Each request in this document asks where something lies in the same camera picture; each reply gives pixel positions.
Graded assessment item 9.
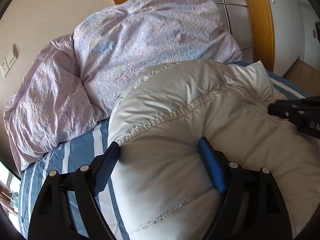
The white puffer jacket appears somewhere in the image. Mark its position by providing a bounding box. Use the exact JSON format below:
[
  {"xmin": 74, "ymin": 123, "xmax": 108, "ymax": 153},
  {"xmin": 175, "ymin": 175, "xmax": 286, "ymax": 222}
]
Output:
[{"xmin": 108, "ymin": 60, "xmax": 319, "ymax": 239}]

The blue striped bed sheet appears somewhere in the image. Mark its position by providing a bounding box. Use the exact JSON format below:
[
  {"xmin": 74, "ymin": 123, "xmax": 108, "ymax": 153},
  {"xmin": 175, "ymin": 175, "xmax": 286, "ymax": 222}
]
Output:
[{"xmin": 17, "ymin": 60, "xmax": 311, "ymax": 240}]

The pink floral pillow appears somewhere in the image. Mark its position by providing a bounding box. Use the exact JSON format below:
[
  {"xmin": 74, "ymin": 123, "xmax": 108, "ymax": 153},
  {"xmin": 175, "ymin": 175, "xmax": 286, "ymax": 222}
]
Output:
[{"xmin": 3, "ymin": 35, "xmax": 104, "ymax": 172}]

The lilac floral duvet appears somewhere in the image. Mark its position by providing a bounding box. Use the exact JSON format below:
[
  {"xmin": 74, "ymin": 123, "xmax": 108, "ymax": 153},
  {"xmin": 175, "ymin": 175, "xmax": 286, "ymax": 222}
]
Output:
[{"xmin": 71, "ymin": 0, "xmax": 242, "ymax": 119}]

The wooden door frame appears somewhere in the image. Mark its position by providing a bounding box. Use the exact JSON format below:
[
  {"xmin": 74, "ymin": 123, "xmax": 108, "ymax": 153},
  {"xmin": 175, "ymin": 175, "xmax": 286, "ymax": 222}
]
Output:
[{"xmin": 105, "ymin": 0, "xmax": 276, "ymax": 73}]

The white wall socket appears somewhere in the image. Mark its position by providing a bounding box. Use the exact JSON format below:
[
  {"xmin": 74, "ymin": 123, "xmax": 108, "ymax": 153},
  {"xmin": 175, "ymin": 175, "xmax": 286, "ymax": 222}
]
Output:
[{"xmin": 1, "ymin": 59, "xmax": 10, "ymax": 78}]

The white wall switch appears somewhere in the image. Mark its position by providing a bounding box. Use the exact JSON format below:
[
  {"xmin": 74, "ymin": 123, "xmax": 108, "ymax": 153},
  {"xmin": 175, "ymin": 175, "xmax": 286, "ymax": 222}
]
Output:
[{"xmin": 5, "ymin": 44, "xmax": 17, "ymax": 68}]

